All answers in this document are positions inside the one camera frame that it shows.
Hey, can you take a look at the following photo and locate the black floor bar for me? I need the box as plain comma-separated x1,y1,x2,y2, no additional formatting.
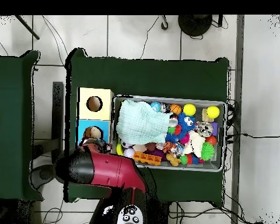
51,81,64,164

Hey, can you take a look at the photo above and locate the wooden three-hole box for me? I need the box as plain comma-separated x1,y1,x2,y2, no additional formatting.
75,87,114,153

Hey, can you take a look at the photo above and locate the small basketball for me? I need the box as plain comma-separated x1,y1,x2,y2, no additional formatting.
169,103,183,116

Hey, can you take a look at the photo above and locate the black round lamp base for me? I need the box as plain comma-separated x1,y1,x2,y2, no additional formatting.
177,15,213,37

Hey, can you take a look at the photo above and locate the cream muslin cloth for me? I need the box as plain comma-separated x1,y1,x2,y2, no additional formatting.
183,130,206,158

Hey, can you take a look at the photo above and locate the blue spiky toy with eyes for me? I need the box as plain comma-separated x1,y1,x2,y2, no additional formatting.
177,112,197,138

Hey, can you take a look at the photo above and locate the large green spiky ball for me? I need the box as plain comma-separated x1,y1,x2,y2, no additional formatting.
200,141,216,162

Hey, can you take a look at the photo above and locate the black power cable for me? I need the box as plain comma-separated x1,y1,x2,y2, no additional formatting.
226,132,280,139

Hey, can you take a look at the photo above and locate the mint muslin cloth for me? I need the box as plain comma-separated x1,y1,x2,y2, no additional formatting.
115,99,174,145

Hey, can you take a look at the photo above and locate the yellow ball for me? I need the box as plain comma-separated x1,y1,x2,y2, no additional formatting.
182,103,197,117
205,105,221,119

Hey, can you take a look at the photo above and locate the orange plastic tray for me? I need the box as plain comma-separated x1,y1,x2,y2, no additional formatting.
132,150,162,167

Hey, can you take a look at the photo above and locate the dark green tablecloth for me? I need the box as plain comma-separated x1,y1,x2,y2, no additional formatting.
64,47,230,203

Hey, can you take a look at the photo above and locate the grey rounded floor base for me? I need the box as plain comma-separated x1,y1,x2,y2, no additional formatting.
29,163,58,190

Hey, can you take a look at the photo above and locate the tiger plush toy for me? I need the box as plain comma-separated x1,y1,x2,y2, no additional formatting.
162,141,178,154

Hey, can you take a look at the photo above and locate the black rod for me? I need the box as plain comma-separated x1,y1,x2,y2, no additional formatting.
14,15,41,40

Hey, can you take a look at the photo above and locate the silver mesh bin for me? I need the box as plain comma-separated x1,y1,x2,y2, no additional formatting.
109,94,228,173

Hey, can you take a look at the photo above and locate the dark green cloth side table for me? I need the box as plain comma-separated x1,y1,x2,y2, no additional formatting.
0,50,44,202

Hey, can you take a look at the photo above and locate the globe print ball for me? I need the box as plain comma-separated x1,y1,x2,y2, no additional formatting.
149,101,163,113

